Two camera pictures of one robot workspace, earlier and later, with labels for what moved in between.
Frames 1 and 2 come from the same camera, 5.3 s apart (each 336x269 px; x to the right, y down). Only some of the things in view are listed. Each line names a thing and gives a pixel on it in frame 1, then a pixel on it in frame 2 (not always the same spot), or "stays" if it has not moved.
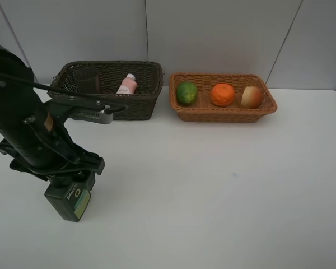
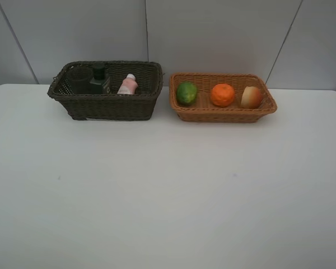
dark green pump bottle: x=70 y=197 → x=99 y=78
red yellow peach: x=251 y=97 stays
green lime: x=186 y=92 stays
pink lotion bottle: x=129 y=85 stays
